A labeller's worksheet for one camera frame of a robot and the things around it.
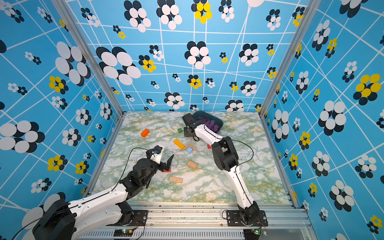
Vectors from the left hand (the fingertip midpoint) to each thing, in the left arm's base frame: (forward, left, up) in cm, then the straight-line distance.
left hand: (167, 150), depth 81 cm
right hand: (+23, -12, -13) cm, 29 cm away
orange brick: (+22, +21, -14) cm, 34 cm away
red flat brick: (+13, -25, -17) cm, 33 cm away
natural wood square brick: (-2, -13, -13) cm, 19 cm away
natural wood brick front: (-11, -5, -15) cm, 19 cm away
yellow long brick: (+15, -3, -16) cm, 22 cm away
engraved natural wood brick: (+10, -14, -15) cm, 23 cm away
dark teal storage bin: (+29, -27, -11) cm, 41 cm away
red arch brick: (-11, -1, -2) cm, 11 cm away
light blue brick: (+8, -11, -14) cm, 20 cm away
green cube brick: (+26, -4, -15) cm, 30 cm away
